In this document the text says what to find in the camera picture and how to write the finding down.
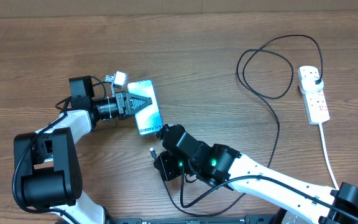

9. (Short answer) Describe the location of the blue Galaxy smartphone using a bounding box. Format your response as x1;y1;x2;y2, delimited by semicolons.
127;80;163;136

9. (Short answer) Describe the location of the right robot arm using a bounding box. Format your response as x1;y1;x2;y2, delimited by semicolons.
154;124;358;223

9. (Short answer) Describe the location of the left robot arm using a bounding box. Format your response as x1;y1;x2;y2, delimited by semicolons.
12;76;152;223

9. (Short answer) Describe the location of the white charger plug adapter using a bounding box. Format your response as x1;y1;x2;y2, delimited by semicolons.
300;78;324;94

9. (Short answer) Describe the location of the white power strip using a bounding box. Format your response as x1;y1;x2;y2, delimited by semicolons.
298;65;330;125

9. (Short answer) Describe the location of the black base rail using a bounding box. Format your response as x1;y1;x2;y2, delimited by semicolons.
105;214;284;224

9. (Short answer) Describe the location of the white power strip cord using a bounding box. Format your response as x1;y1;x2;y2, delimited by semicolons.
318;123;340;190

